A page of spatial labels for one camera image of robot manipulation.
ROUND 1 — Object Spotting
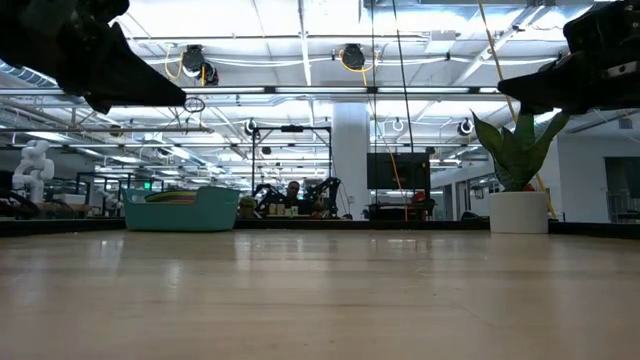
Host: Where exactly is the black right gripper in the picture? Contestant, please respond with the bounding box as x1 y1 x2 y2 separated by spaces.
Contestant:
497 0 640 117

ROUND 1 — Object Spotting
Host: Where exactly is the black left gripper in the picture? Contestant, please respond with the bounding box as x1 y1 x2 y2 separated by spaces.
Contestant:
0 0 187 116

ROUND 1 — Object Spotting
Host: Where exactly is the teal plastic basket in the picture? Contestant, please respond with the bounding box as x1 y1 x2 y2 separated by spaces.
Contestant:
123 186 241 233

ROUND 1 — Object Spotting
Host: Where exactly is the green snake plant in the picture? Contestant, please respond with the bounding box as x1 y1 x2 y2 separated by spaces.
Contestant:
471 110 571 193

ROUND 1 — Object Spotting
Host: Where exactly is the white plant pot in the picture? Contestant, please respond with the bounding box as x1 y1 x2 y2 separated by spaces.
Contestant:
488 191 550 235

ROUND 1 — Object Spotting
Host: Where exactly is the black monitor screen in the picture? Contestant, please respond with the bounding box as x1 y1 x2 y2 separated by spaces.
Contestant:
366 152 432 191

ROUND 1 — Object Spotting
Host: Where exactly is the white building pillar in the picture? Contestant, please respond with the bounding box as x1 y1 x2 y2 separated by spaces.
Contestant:
331 103 371 219

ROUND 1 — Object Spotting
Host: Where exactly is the person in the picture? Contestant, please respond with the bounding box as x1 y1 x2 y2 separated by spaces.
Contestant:
283 180 304 209

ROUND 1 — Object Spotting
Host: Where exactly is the black ceiling cable reel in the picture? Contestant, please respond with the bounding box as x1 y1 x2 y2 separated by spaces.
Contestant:
341 43 367 71
180 44 220 87

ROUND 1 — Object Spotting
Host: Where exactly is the black hanging cable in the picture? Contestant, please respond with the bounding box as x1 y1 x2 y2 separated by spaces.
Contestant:
391 0 415 154

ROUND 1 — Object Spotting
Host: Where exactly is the black metal rig frame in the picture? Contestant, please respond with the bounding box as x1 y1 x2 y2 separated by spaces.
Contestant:
251 124 333 201

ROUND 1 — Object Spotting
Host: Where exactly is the long ceiling light rail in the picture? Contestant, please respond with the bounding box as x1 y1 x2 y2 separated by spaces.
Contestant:
179 85 511 97

